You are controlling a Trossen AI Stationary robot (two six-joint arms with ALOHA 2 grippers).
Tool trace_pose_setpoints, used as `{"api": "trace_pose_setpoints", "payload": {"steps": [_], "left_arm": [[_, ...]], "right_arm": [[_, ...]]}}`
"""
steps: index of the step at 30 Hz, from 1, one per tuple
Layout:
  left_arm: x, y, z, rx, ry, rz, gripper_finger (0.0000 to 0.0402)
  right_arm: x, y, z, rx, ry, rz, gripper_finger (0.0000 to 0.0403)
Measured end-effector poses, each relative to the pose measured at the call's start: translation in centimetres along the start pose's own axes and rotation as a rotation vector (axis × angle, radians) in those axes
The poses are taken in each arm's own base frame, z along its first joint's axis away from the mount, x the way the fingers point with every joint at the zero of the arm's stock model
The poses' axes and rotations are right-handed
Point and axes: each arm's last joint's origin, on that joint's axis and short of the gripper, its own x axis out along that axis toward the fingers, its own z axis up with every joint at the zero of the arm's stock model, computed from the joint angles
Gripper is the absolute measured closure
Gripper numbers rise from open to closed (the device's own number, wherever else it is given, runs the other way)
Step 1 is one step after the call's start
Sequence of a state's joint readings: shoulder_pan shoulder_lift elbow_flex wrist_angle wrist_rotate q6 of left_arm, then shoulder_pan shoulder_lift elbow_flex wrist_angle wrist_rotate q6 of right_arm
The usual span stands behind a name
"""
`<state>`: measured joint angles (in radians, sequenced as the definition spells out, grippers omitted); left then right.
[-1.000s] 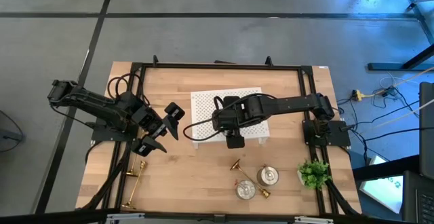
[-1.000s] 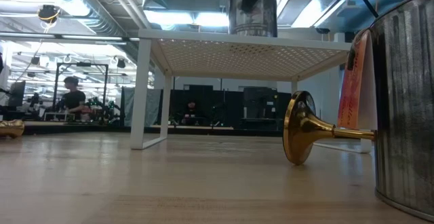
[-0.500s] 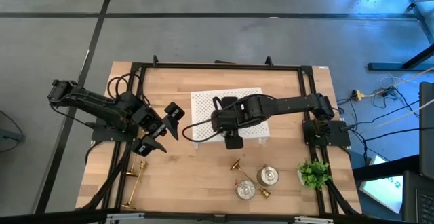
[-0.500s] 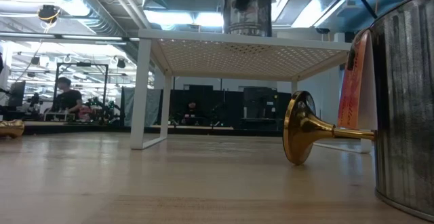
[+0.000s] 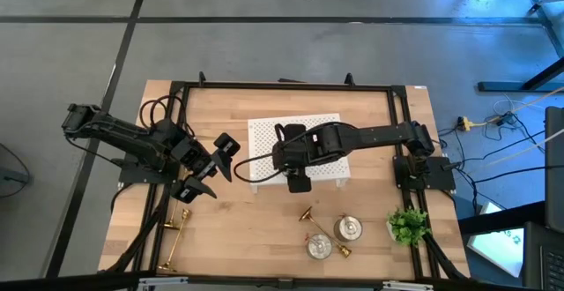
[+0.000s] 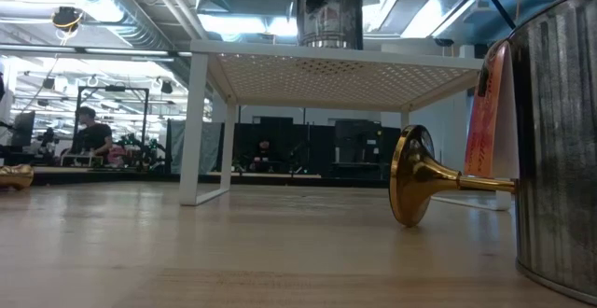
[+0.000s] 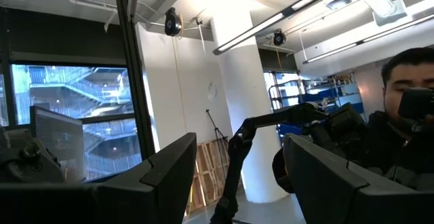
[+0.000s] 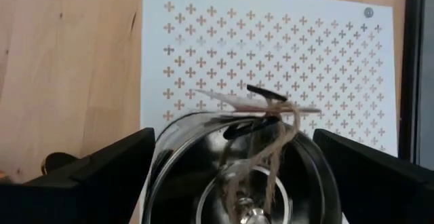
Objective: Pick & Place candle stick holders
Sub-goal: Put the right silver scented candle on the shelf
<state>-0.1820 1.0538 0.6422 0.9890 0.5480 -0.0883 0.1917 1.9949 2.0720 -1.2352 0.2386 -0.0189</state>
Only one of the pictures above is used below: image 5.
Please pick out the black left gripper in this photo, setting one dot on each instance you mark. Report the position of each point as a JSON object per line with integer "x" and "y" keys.
{"x": 194, "y": 158}

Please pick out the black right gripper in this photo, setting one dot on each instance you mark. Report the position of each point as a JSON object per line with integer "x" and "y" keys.
{"x": 293, "y": 154}

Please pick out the silver tin candle with tag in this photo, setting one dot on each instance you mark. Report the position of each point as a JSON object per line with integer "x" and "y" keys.
{"x": 348, "y": 229}
{"x": 319, "y": 247}

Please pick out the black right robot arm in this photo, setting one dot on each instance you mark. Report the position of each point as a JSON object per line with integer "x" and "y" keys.
{"x": 374, "y": 136}

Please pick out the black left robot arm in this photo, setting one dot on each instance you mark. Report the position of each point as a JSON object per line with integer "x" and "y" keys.
{"x": 123, "y": 132}

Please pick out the white perforated metal shelf riser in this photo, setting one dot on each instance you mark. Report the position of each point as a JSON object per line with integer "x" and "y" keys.
{"x": 264, "y": 150}

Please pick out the green potted plant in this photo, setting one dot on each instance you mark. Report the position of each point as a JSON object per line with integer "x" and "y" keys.
{"x": 407, "y": 227}

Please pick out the grey round chair base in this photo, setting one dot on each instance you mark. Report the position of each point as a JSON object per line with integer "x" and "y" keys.
{"x": 9, "y": 176}

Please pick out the black metal beam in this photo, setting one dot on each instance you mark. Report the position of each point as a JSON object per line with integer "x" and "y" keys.
{"x": 498, "y": 220}

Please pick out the white box green print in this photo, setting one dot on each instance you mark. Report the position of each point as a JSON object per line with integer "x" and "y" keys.
{"x": 495, "y": 247}

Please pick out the black desk foot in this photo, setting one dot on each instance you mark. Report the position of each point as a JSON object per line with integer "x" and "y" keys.
{"x": 506, "y": 86}

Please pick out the dark monitor panel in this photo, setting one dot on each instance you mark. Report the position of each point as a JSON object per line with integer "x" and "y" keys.
{"x": 555, "y": 167}

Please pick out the black laptop keyboard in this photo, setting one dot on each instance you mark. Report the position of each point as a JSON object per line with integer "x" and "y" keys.
{"x": 546, "y": 260}

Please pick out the black aluminium rig frame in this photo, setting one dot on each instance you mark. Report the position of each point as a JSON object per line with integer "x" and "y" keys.
{"x": 286, "y": 86}

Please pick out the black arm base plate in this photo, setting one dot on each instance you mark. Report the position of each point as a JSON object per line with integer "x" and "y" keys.
{"x": 440, "y": 178}
{"x": 132, "y": 175}

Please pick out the grey metal desk frame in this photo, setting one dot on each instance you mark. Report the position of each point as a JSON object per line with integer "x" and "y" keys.
{"x": 544, "y": 13}

